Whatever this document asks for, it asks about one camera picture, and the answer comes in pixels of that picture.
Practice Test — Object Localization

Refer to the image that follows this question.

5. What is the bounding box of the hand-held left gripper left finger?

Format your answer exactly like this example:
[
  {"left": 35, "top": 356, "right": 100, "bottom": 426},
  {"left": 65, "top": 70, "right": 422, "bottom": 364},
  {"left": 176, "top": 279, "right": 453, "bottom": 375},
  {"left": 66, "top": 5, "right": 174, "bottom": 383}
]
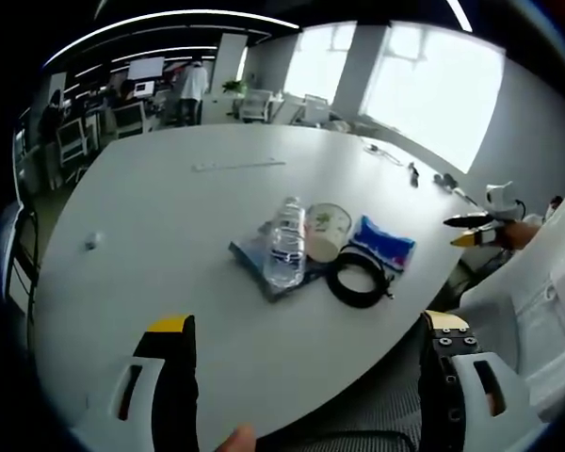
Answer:
[{"left": 70, "top": 314, "right": 202, "bottom": 452}]

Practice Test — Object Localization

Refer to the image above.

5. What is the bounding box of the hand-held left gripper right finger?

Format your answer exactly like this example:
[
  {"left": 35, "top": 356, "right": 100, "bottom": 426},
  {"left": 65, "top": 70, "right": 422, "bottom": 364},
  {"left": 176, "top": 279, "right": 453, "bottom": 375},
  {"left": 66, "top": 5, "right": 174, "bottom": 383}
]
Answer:
[{"left": 417, "top": 310, "right": 550, "bottom": 452}]

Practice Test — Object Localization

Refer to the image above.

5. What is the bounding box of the blue tissue packet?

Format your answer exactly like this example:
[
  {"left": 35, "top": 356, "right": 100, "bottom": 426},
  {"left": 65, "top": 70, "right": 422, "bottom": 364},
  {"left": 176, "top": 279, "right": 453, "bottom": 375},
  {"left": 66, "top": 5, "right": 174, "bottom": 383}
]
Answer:
[{"left": 347, "top": 215, "right": 418, "bottom": 275}]

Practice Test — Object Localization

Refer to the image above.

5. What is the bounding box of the black cable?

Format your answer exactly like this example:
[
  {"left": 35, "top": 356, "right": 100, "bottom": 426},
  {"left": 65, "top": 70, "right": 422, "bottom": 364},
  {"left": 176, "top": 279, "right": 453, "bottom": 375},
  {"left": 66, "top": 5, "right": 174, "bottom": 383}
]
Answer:
[{"left": 327, "top": 250, "right": 397, "bottom": 310}]

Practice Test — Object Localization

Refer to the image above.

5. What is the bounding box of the white paper cup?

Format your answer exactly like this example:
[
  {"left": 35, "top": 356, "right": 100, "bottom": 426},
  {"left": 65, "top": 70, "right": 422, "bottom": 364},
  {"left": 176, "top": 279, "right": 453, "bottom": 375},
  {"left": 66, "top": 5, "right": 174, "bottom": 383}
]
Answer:
[{"left": 304, "top": 202, "right": 354, "bottom": 264}]

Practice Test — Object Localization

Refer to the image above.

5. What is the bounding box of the blue book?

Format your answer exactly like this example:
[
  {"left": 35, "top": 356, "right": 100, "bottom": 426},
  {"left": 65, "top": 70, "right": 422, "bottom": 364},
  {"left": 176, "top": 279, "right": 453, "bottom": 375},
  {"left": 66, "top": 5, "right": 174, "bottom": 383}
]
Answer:
[{"left": 229, "top": 219, "right": 329, "bottom": 304}]

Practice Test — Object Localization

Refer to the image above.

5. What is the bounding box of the clear plastic water bottle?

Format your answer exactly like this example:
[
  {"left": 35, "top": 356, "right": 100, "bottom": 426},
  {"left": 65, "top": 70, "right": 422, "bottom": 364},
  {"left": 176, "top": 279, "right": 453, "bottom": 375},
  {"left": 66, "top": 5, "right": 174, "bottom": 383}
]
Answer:
[{"left": 266, "top": 196, "right": 309, "bottom": 289}]

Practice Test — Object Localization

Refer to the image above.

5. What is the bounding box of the person's right hand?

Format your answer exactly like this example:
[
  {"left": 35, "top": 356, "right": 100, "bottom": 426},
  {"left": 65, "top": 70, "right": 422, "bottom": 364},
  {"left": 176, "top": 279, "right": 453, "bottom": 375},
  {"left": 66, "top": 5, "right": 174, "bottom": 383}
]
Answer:
[{"left": 495, "top": 220, "right": 543, "bottom": 251}]

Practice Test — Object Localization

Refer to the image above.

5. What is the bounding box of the person's left hand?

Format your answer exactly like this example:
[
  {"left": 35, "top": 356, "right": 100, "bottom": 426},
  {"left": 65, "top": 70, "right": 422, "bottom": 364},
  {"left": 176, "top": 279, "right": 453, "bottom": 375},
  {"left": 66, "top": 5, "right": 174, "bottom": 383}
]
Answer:
[{"left": 211, "top": 423, "right": 260, "bottom": 452}]

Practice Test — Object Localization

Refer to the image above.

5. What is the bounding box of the grey mesh chair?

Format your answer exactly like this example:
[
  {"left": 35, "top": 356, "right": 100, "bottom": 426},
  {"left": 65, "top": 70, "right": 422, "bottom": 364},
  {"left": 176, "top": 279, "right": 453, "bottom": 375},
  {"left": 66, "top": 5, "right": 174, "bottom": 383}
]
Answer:
[{"left": 256, "top": 371, "right": 425, "bottom": 452}]

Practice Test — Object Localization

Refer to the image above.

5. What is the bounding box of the large window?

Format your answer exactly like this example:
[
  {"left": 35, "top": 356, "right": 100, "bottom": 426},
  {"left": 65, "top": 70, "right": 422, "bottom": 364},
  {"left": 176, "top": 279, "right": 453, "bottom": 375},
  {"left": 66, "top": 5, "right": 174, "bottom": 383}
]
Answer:
[{"left": 361, "top": 22, "right": 507, "bottom": 174}]

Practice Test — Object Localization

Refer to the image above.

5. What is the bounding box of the white table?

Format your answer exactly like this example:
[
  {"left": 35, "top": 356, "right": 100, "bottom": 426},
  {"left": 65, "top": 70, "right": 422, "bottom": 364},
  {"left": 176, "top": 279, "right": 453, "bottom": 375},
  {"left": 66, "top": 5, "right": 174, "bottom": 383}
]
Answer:
[{"left": 30, "top": 122, "right": 490, "bottom": 440}]

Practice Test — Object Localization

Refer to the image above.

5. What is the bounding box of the black office chair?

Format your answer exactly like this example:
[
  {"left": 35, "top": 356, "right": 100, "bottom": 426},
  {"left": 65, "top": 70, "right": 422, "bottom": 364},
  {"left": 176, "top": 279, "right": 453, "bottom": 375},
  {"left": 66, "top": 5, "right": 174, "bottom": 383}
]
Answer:
[{"left": 2, "top": 201, "right": 41, "bottom": 326}]

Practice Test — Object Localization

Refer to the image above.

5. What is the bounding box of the narrow window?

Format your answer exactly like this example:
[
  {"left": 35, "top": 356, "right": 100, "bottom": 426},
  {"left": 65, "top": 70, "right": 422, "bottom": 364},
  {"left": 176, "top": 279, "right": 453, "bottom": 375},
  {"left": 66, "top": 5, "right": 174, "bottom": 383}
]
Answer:
[{"left": 283, "top": 23, "right": 358, "bottom": 101}]

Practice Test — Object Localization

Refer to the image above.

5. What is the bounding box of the computer monitor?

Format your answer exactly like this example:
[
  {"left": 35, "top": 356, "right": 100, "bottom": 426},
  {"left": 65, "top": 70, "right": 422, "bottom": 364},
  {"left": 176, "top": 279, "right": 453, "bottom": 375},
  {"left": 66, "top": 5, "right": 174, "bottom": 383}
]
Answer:
[{"left": 127, "top": 56, "right": 166, "bottom": 81}]

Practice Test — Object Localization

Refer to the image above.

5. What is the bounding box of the ceiling light strip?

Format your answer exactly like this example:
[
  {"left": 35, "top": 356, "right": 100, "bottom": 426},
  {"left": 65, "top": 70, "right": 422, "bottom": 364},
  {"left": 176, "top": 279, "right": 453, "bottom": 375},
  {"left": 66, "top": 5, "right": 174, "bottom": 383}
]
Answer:
[{"left": 46, "top": 9, "right": 302, "bottom": 65}]

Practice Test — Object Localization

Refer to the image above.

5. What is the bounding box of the white cable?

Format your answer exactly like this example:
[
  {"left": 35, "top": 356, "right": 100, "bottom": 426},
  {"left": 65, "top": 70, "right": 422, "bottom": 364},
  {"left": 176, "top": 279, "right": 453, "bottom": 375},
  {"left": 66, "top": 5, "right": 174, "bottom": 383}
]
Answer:
[{"left": 363, "top": 142, "right": 403, "bottom": 167}]

